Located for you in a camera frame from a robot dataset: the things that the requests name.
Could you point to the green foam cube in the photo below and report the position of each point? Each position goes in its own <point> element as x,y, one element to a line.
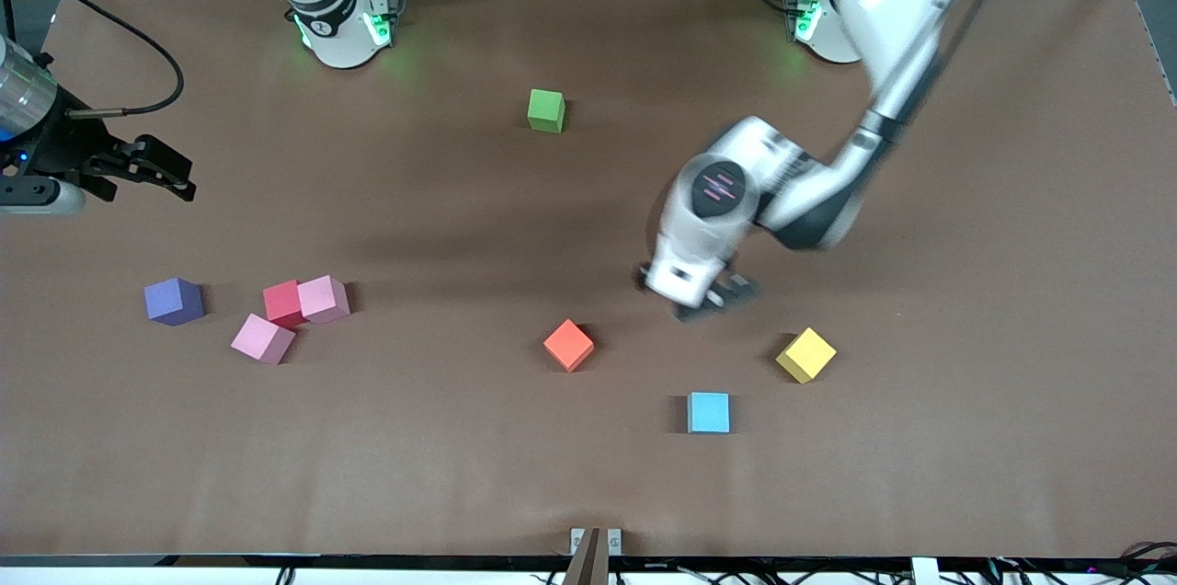
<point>546,109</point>

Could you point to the orange foam cube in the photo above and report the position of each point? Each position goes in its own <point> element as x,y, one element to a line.
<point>568,343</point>

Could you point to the yellow foam cube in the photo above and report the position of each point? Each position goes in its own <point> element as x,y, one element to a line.
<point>806,354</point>

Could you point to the light blue foam cube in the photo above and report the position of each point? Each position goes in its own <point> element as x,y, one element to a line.
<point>709,413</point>

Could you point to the red foam cube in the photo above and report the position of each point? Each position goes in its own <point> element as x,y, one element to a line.
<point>280,302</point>

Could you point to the purple foam cube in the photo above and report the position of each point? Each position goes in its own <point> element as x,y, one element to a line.
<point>171,300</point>

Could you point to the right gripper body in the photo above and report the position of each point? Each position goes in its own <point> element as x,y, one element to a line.
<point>66,146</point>

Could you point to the aluminium frame bracket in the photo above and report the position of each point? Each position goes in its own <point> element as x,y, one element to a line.
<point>593,541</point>

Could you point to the pink foam cube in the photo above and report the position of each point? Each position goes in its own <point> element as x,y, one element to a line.
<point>261,338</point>
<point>324,298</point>

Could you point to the small white plastic box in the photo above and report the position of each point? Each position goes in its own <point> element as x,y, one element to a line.
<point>924,571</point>

